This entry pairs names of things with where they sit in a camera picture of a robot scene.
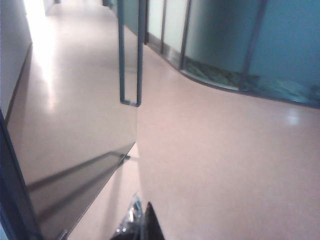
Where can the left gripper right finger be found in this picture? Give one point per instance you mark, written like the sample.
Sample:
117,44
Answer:
153,225

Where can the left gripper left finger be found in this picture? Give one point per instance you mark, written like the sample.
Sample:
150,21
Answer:
132,222

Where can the clear glass door leaf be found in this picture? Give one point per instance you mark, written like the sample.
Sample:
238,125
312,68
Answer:
75,112

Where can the curved frosted glass partition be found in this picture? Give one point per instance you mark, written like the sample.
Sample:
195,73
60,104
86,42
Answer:
237,42

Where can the dark door frame post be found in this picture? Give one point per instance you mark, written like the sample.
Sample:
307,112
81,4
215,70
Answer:
15,187

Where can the dark wall baseboard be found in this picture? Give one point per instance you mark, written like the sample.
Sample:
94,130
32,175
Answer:
18,82

